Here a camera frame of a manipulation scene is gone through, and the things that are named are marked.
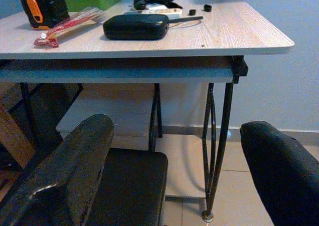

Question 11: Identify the black flat strap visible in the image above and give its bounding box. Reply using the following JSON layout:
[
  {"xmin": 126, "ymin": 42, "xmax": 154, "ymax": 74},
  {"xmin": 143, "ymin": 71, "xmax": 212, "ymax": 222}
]
[{"xmin": 168, "ymin": 15, "xmax": 204, "ymax": 29}]

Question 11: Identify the small white box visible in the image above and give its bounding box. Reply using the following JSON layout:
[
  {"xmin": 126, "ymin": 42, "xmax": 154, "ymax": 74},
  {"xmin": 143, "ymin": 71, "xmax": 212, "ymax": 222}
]
[{"xmin": 146, "ymin": 3, "xmax": 167, "ymax": 11}]

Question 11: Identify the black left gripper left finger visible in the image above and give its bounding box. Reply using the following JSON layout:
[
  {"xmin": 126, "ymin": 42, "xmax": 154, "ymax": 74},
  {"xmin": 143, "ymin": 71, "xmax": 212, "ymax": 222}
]
[{"xmin": 0, "ymin": 114, "xmax": 115, "ymax": 226}]

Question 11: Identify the light wood desk black frame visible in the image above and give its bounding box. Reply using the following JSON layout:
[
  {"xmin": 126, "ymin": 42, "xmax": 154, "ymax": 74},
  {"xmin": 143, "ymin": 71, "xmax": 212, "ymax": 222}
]
[{"xmin": 0, "ymin": 0, "xmax": 295, "ymax": 223}]

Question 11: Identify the orange and black container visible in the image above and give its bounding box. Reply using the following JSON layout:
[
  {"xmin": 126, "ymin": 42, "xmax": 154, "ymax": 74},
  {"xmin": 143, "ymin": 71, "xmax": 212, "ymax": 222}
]
[{"xmin": 14, "ymin": 0, "xmax": 70, "ymax": 31}]

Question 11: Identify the black padded stool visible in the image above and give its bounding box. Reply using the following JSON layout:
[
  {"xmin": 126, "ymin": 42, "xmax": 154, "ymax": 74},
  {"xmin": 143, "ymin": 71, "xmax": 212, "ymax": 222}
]
[{"xmin": 87, "ymin": 147, "xmax": 169, "ymax": 226}]

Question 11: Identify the brown wooden furniture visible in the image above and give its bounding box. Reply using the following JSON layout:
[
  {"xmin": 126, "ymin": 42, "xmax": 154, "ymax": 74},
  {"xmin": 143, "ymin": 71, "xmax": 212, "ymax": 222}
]
[{"xmin": 0, "ymin": 82, "xmax": 35, "ymax": 169}]

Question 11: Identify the red packaged item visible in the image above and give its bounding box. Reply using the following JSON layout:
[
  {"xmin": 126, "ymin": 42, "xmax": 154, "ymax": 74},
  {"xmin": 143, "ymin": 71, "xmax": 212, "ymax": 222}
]
[{"xmin": 33, "ymin": 7, "xmax": 105, "ymax": 48}]

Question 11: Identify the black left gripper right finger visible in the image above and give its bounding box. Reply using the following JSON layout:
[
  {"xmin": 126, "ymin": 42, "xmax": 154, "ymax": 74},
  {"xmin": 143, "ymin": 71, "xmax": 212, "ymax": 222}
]
[{"xmin": 240, "ymin": 121, "xmax": 319, "ymax": 226}]

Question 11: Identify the black hard case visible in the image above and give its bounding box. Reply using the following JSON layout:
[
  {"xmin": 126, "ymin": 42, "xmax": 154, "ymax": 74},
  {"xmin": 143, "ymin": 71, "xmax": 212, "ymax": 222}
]
[{"xmin": 103, "ymin": 13, "xmax": 170, "ymax": 40}]

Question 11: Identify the white remote control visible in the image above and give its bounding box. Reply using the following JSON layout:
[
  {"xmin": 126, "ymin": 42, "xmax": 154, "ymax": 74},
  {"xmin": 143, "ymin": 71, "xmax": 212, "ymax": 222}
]
[{"xmin": 124, "ymin": 8, "xmax": 183, "ymax": 16}]

